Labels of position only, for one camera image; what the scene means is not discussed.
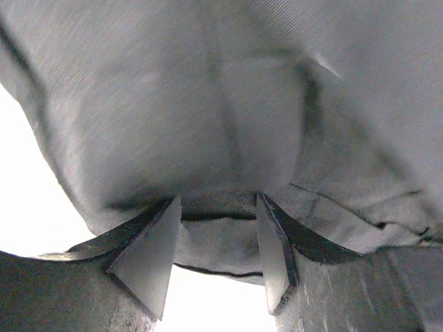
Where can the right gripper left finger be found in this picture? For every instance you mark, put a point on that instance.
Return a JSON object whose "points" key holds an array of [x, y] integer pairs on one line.
{"points": [[115, 282]]}

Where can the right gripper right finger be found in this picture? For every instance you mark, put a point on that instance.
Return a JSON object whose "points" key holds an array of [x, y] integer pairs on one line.
{"points": [[313, 284]]}

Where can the black long sleeve shirt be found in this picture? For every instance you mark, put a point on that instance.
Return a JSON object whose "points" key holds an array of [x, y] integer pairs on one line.
{"points": [[332, 108]]}

